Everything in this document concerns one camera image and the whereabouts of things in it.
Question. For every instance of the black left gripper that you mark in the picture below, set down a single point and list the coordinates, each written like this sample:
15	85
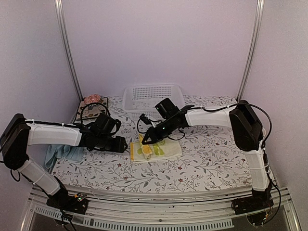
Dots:
119	147

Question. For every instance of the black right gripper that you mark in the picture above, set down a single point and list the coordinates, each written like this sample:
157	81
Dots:
153	136

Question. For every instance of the green and white towel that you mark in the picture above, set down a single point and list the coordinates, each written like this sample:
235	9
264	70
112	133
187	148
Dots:
162	150

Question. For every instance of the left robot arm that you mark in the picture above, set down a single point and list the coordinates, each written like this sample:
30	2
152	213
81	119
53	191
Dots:
21	134

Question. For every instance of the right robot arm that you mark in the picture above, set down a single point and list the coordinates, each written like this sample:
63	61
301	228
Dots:
248	133

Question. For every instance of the floral embroidered placemat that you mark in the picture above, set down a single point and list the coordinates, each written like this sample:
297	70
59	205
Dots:
91	112

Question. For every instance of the white plastic basket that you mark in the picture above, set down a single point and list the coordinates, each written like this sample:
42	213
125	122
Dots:
143	99

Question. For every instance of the light blue towel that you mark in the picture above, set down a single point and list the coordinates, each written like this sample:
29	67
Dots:
55	152

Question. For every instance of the floral patterned tablecloth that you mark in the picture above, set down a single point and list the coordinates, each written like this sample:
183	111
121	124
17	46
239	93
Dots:
204	158

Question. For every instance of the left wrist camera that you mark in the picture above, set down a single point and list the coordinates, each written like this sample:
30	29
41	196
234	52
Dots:
106	125

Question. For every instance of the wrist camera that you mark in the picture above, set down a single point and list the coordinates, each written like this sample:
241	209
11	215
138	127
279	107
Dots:
166	108
106	125

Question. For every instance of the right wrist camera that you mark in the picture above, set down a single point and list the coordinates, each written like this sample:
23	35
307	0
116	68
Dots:
166	108

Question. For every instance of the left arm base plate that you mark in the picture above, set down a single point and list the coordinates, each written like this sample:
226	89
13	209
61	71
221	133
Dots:
77	203

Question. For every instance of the aluminium front rail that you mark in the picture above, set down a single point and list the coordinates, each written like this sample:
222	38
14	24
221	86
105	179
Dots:
194	211

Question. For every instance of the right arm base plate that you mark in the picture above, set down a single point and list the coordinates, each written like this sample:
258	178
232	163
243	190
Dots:
250	204

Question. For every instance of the left aluminium frame post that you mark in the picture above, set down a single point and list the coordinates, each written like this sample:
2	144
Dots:
65	40

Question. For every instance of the aluminium frame post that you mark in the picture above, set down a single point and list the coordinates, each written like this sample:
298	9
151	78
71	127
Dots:
252	48
65	40

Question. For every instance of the right aluminium frame post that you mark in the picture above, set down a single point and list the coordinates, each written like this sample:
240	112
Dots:
252	48

